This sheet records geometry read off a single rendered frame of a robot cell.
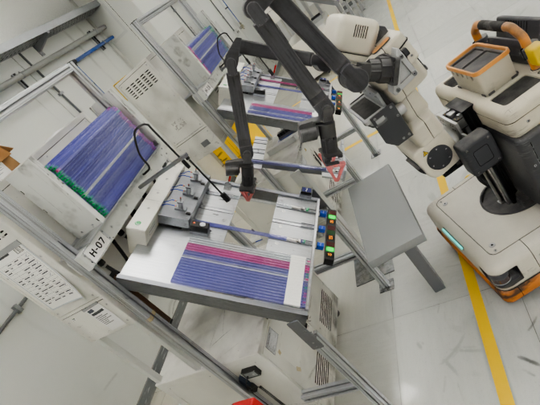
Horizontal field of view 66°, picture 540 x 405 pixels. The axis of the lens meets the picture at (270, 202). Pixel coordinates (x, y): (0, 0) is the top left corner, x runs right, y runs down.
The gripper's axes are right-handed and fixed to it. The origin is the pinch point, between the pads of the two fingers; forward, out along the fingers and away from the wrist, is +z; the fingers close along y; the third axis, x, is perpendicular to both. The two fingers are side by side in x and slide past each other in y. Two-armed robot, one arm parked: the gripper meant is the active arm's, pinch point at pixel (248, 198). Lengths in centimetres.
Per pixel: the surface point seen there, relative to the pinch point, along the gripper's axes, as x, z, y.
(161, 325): -23, 16, 63
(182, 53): -59, -33, -97
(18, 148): -189, 41, -84
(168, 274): -21, -2, 53
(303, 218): 26.8, 3.3, 6.1
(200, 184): -22.0, -7.6, 2.2
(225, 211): -8.5, -0.3, 11.3
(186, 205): -23.5, -8.0, 18.5
